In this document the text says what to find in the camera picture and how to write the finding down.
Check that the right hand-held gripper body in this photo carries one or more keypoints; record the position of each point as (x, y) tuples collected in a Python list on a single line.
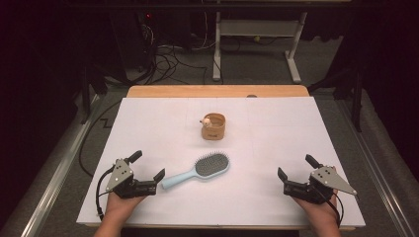
[(316, 189)]

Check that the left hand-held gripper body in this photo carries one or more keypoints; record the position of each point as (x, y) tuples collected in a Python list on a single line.
[(126, 186)]

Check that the light blue hairbrush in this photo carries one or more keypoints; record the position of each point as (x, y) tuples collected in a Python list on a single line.
[(210, 164)]

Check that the person's left hand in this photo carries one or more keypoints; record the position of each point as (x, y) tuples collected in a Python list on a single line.
[(123, 205)]

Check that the person's right hand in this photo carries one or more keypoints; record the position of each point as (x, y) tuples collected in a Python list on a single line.
[(318, 212)]

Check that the white table mat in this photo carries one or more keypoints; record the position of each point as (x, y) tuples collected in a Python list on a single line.
[(237, 204)]

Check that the black stand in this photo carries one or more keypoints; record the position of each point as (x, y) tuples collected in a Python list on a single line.
[(355, 98), (86, 95)]

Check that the dark computer tower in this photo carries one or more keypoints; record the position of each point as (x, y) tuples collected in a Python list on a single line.
[(131, 39)]

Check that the small yellow-green ball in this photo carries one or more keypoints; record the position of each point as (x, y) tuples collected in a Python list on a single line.
[(257, 38)]

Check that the metal floor rail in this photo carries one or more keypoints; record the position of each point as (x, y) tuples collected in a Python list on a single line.
[(62, 168), (378, 171)]

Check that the white metal table frame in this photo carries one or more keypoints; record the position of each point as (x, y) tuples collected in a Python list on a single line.
[(258, 28)]

